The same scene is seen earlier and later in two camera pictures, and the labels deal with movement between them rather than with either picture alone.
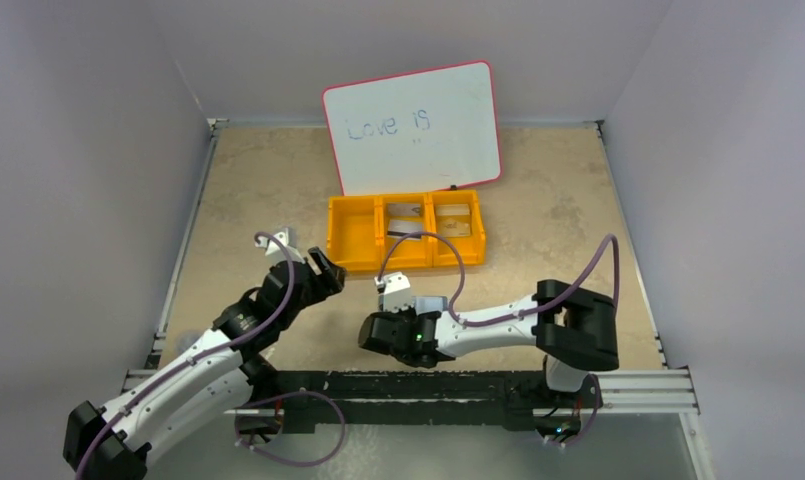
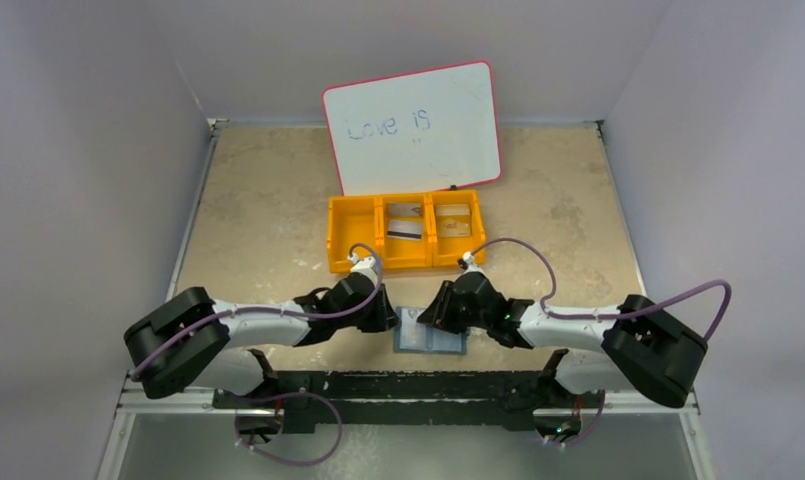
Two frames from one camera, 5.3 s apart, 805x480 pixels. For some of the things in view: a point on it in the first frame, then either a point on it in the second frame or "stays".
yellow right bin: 456,215 stays
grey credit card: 401,209 stays
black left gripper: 312,273 -> 382,311
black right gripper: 373,335 -> 441,307
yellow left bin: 354,231 stays
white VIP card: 399,228 stays
